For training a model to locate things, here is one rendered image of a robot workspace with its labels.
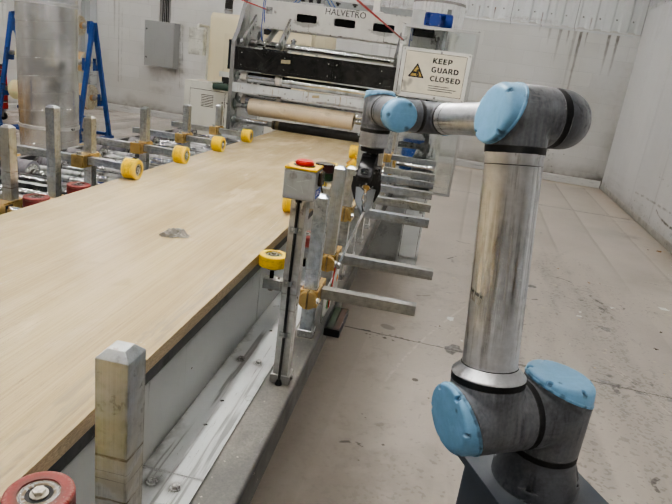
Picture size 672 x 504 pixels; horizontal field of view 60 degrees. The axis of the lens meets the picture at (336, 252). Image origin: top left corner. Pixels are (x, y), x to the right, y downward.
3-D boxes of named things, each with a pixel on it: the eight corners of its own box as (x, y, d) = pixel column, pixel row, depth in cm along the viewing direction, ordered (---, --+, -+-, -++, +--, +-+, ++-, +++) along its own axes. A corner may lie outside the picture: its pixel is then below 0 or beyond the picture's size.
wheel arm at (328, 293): (414, 314, 163) (416, 300, 162) (413, 319, 160) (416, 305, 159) (265, 286, 169) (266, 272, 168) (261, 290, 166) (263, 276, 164)
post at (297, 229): (292, 376, 142) (313, 196, 128) (287, 386, 137) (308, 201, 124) (274, 372, 142) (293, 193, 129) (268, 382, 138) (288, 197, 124)
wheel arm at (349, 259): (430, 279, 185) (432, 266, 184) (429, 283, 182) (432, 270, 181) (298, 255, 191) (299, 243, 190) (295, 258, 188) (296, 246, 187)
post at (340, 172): (328, 310, 191) (347, 165, 176) (326, 314, 187) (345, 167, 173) (318, 308, 191) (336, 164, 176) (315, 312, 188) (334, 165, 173)
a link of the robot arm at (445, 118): (627, 93, 111) (448, 100, 173) (575, 86, 107) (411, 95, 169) (616, 154, 114) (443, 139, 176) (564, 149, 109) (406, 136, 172)
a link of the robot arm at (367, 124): (373, 89, 166) (360, 86, 175) (366, 133, 170) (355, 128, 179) (402, 92, 170) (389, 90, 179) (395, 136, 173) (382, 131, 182)
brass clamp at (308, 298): (326, 294, 170) (328, 278, 168) (316, 311, 157) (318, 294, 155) (306, 290, 171) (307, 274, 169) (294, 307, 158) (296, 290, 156)
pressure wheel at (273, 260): (274, 283, 172) (278, 246, 169) (289, 293, 167) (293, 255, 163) (251, 286, 168) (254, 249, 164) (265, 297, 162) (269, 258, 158)
